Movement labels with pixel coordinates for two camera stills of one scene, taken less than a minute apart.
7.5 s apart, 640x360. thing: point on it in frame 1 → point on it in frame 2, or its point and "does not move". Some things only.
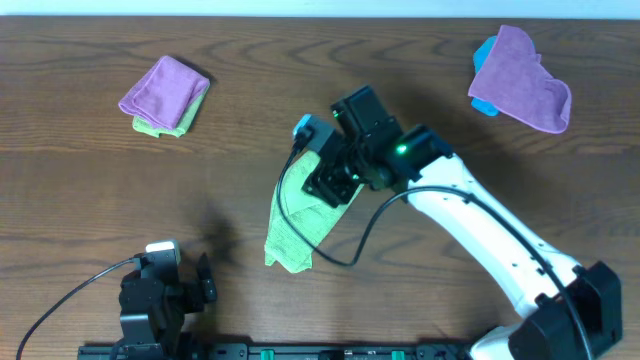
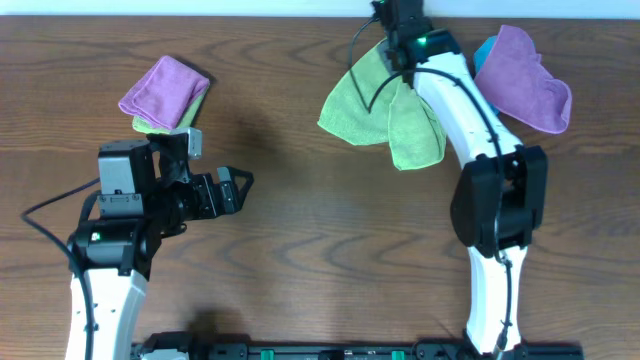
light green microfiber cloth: [299, 220] → [376, 105]
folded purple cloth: [164, 92] does not move
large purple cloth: [516, 83] does not move
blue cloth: [479, 55] does not move
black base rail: [280, 351] does not move
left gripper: [187, 293] → [225, 194]
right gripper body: [342, 179] → [388, 44]
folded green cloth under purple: [151, 128] does not move
